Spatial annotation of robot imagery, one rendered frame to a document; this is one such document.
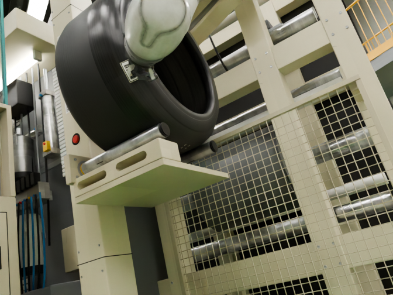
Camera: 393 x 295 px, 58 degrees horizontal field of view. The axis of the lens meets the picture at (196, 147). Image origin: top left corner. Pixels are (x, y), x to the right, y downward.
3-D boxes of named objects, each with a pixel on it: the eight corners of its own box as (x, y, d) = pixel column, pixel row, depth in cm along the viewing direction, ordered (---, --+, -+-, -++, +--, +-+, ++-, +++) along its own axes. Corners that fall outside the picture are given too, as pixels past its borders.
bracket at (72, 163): (65, 185, 111) (62, 156, 114) (148, 193, 143) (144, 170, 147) (72, 181, 109) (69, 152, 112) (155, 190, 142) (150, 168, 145)
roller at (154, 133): (83, 178, 114) (76, 167, 114) (92, 173, 118) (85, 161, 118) (166, 137, 98) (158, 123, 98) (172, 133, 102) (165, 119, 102)
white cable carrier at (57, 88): (62, 177, 132) (51, 69, 148) (73, 178, 136) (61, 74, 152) (70, 172, 130) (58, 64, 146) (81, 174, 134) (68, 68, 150)
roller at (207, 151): (145, 175, 142) (145, 185, 139) (137, 171, 139) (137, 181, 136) (217, 143, 126) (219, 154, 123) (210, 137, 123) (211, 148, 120)
